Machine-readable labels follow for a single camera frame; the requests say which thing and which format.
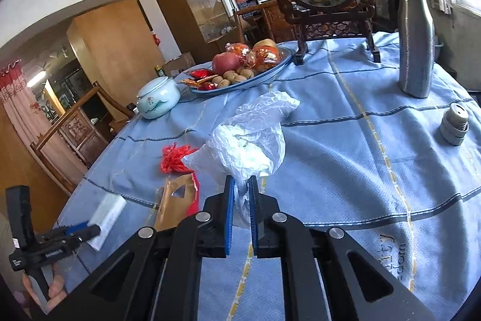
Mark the silver metal bottle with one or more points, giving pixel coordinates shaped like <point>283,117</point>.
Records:
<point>415,42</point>

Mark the pink curtain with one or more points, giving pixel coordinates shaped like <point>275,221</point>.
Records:
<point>22,106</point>

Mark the pile of walnuts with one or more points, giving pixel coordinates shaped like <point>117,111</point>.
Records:
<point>233,78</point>

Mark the cardboard box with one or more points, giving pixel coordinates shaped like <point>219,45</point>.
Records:
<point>180,63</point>

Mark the red apple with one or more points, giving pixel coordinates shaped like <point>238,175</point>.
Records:
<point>225,62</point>

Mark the small grey stacked container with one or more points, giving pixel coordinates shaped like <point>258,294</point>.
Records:
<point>454,125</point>

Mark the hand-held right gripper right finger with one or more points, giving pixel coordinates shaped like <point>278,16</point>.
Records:
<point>254,215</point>

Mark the carved wooden table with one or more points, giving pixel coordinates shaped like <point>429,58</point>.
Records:
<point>263,20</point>

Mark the green bottle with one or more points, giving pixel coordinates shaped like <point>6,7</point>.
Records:
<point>160,71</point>

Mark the white plastic bag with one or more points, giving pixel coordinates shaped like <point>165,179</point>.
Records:
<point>244,140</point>

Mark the red yarn tassel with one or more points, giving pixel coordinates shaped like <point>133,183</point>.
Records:
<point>174,159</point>

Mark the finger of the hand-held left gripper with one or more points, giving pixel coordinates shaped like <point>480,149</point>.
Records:
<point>92,230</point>
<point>77,229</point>

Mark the red candy packet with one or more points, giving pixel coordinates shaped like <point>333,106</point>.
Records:
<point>206,86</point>
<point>201,74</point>

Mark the wrapped orange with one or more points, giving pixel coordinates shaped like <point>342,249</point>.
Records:
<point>267,53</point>
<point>245,56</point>

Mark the carved wooden chair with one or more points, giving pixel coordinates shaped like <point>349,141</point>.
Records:
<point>75,129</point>

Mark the person's left hand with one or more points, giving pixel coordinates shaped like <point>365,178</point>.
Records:
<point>58,289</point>

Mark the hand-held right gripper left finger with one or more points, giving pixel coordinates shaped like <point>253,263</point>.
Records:
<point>230,215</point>

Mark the celadon lidded jar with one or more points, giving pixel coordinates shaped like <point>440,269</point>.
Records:
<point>158,99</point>

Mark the blue rimmed fruit plate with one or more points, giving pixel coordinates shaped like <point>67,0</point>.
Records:
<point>274,71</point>

